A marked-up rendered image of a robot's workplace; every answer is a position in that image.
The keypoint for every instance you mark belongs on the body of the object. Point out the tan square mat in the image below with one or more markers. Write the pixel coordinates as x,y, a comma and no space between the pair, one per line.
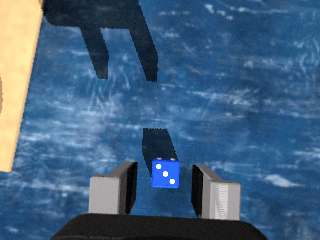
19,29

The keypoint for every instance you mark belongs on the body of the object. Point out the blue die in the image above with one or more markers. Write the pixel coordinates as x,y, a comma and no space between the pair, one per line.
165,172

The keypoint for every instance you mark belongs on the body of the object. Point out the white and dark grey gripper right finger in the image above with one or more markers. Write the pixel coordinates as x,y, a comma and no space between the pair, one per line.
214,198

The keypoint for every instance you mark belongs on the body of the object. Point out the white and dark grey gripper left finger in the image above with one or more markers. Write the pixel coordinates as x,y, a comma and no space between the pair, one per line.
114,193

